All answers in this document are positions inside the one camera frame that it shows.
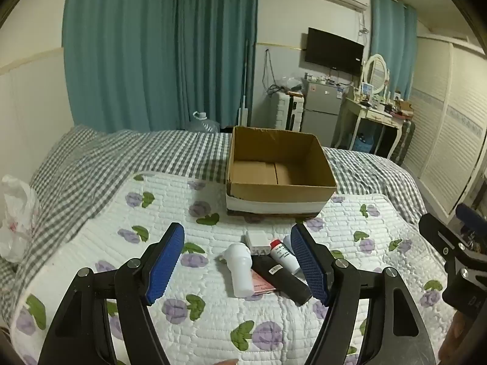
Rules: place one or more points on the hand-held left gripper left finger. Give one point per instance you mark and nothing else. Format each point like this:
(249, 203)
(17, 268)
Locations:
(165, 262)

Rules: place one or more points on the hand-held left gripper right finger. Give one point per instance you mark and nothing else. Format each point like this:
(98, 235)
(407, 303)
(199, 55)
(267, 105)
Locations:
(308, 262)

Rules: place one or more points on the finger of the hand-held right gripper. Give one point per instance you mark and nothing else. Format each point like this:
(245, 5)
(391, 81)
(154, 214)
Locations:
(471, 216)
(437, 234)

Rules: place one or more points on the white bottle with red cap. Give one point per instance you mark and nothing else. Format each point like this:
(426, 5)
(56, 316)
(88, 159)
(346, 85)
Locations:
(283, 256)

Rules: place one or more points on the pink packet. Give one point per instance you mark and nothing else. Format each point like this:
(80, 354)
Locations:
(260, 284)

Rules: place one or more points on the white power adapter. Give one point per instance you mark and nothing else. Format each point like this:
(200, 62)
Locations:
(257, 240)

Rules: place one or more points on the plain white plastic bottle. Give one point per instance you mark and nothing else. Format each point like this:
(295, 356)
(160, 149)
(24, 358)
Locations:
(239, 273)

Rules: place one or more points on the cardboard box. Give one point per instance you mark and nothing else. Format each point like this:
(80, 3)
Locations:
(266, 196)

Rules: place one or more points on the person's right forearm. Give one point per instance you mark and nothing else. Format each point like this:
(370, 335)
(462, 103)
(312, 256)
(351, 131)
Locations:
(454, 336)

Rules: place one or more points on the white floral quilt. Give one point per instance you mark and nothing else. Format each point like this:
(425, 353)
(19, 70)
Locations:
(213, 323)

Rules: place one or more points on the white louvered wardrobe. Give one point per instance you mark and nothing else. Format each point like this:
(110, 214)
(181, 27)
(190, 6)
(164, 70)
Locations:
(449, 121)

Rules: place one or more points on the dark suitcase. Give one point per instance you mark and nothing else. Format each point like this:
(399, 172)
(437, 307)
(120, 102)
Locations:
(405, 140)

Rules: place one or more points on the grey checked bedsheet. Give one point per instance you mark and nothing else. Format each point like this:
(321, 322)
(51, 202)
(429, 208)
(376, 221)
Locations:
(76, 167)

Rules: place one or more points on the white dressing table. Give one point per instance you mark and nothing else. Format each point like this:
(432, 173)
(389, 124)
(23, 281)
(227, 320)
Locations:
(365, 112)

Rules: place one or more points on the clear water jug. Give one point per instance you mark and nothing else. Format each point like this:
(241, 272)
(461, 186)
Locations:
(203, 123)

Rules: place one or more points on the silver fridge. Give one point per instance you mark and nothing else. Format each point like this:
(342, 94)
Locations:
(319, 114)

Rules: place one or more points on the white plastic bag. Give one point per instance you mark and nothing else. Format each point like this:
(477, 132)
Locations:
(17, 216)

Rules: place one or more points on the white pole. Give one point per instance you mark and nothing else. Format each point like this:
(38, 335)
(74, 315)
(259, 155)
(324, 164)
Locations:
(243, 114)

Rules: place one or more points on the oval white vanity mirror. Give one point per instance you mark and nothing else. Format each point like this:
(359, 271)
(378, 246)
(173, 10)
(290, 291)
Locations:
(376, 74)

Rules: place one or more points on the narrow teal curtain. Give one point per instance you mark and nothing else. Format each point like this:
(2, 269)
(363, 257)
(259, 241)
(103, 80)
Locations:
(392, 45)

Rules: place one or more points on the wide teal curtain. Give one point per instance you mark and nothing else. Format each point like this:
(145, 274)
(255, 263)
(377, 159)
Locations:
(152, 53)

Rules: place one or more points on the black wall television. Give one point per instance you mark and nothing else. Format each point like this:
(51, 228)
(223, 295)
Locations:
(333, 51)

